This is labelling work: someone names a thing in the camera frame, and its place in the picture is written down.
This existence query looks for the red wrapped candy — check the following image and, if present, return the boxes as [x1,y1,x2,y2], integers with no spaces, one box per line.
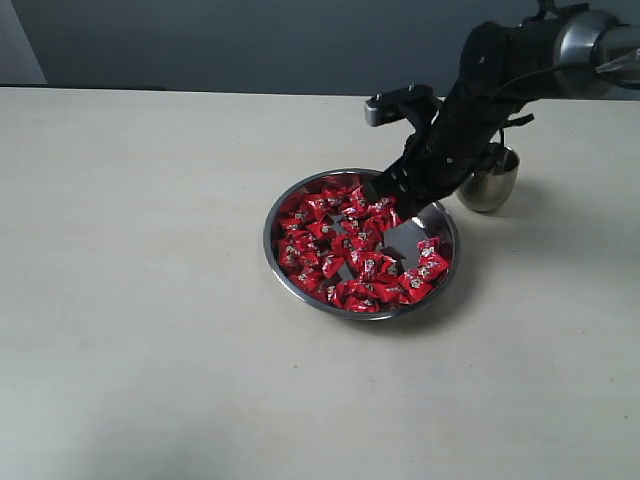
[321,188,350,210]
[343,296,380,313]
[373,283,411,308]
[416,254,449,282]
[367,197,396,216]
[306,219,337,243]
[356,252,386,280]
[417,237,441,260]
[348,185,369,212]
[289,267,325,294]
[398,269,433,304]

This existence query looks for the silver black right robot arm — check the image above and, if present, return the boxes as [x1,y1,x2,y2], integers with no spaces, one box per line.
[361,1,639,219]

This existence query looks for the black cable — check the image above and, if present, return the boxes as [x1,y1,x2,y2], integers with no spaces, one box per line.
[469,62,596,151]

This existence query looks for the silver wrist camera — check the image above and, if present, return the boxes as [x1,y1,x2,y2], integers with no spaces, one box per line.
[364,84,439,127]

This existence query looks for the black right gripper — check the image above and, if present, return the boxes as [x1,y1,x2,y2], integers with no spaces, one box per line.
[360,84,535,232]

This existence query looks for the steel cup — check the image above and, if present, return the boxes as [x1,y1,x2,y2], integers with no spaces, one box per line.
[456,142,520,214]

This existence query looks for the round steel plate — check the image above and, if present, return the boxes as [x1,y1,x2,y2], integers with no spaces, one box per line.
[263,169,460,321]

